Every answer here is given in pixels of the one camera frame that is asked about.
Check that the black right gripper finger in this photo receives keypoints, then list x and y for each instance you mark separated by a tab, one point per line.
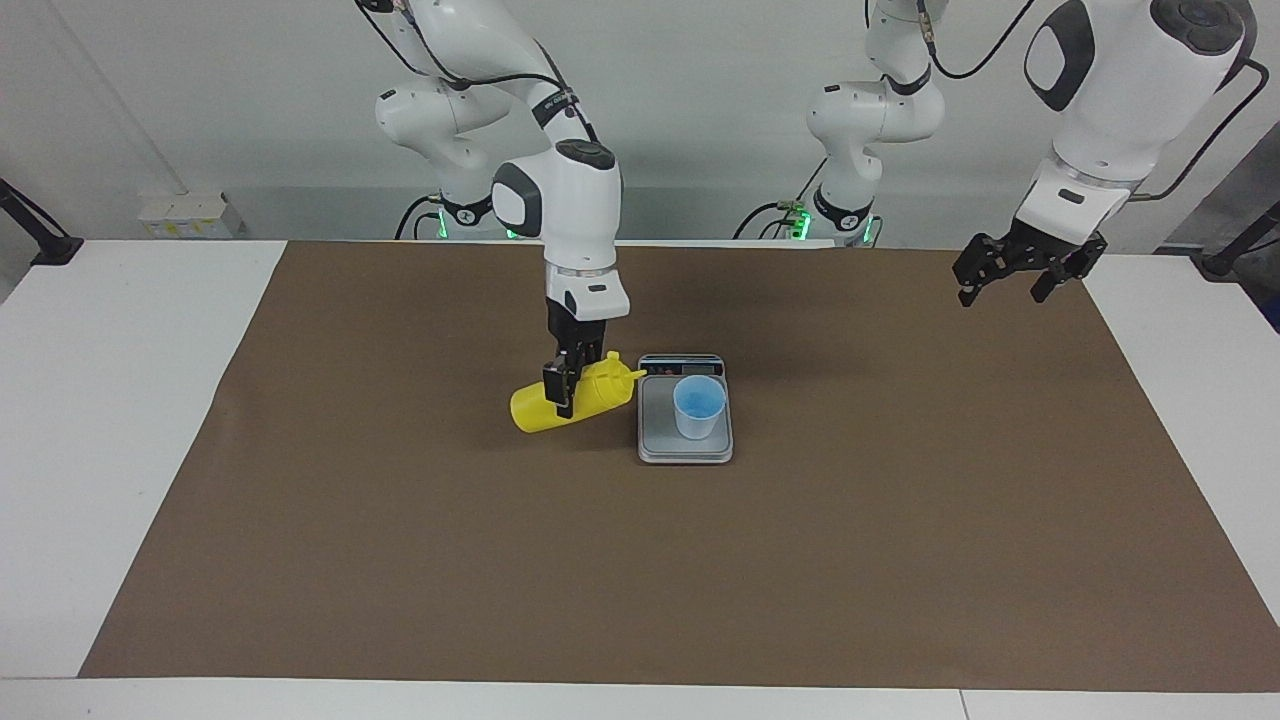
562	385
588	358

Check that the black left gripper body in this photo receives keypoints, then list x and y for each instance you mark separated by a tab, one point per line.
1055	245

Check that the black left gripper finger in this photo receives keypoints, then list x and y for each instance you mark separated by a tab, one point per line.
1070	275
985	265

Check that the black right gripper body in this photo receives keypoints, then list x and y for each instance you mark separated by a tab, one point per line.
575	330

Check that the yellow squeeze bottle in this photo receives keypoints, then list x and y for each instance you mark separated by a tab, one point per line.
605	390

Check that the light blue plastic cup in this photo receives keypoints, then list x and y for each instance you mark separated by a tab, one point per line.
698	410

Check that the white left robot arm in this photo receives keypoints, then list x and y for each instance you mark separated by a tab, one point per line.
1120	90

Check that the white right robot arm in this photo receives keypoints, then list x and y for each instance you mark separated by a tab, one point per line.
575	210

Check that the silver digital kitchen scale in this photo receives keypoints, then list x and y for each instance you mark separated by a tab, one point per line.
660	440

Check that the black stand foot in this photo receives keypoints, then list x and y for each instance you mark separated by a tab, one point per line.
45	245
1235	255

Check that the brown table mat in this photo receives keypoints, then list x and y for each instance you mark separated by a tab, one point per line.
640	560

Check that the white wall socket box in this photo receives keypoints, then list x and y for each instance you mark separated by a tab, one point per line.
185	215

